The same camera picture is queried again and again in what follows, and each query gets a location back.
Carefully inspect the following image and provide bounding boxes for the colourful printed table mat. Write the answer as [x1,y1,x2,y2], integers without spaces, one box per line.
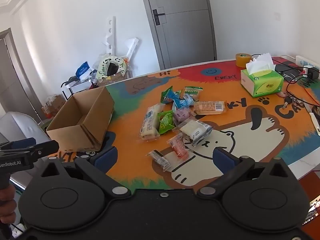
[47,56,320,190]

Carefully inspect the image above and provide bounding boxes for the bunch of keys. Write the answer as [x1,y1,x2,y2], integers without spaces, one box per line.
[280,93,301,110]

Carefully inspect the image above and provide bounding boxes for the white sandwich packet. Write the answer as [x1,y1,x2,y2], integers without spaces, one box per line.
[179,119,213,146]

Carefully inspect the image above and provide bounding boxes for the grey door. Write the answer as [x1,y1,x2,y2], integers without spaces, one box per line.
[138,0,217,71]

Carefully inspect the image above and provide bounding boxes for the small white cake packet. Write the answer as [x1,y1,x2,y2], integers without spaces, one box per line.
[148,150,171,172]

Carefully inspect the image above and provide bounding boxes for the black charger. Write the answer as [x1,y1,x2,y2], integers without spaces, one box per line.
[307,66,320,79]

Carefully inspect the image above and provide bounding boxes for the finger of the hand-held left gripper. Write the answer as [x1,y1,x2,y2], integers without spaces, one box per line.
[0,140,60,164]
[0,137,36,151]

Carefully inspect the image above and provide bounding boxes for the brown cake packet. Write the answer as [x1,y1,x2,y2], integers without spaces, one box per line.
[194,101,227,116]

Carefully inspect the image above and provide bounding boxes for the black shoe rack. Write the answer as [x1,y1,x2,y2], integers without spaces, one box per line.
[60,76,101,101]

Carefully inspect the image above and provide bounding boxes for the brown tape roll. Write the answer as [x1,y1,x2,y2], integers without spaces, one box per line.
[235,53,252,68]

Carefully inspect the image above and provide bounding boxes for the green tissue box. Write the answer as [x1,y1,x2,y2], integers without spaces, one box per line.
[240,52,284,98]

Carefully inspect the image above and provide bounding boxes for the taped cardboard box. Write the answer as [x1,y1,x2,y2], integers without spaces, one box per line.
[97,72,126,87]

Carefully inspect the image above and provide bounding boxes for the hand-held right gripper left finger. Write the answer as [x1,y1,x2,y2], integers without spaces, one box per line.
[40,146,132,197]

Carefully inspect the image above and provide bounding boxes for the person's left hand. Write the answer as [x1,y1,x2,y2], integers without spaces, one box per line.
[0,186,16,227]

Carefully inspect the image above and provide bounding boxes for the panda print seat ring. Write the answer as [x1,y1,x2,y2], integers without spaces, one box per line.
[96,55,127,81]

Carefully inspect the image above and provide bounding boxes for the red snack packet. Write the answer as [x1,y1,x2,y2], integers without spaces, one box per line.
[167,133,188,160]

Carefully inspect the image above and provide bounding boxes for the grey chair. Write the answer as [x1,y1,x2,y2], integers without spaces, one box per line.
[0,112,51,191]

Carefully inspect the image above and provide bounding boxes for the blue plastic bag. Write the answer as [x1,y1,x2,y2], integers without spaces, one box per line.
[75,61,91,78]

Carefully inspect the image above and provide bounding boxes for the grey open doorway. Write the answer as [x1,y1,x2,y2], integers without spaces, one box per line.
[0,28,43,121]

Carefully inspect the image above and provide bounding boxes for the white bracket board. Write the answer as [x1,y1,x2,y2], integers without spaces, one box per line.
[123,38,139,61]

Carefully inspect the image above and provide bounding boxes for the pink mochi packet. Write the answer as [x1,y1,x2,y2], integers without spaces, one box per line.
[174,107,192,123]

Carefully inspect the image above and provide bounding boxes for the green white snack packet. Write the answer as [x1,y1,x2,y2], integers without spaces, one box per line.
[184,86,203,96]

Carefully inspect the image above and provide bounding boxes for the white power strip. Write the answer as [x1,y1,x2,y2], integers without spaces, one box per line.
[295,55,320,73]

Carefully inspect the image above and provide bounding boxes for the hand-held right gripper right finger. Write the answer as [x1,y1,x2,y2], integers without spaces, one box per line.
[197,147,293,198]

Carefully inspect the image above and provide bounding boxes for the tall white shelf board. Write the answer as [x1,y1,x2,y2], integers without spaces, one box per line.
[101,16,117,56]

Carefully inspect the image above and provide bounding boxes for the black door handle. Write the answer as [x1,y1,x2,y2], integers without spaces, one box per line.
[152,9,166,26]

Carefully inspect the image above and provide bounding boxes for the green pastry packet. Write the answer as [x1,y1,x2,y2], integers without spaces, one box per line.
[157,111,175,135]

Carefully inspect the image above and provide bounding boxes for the black cable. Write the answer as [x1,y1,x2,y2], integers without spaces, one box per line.
[284,74,320,106]

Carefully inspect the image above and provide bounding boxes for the printed cartons on floor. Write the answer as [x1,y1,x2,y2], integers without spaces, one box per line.
[41,94,67,118]

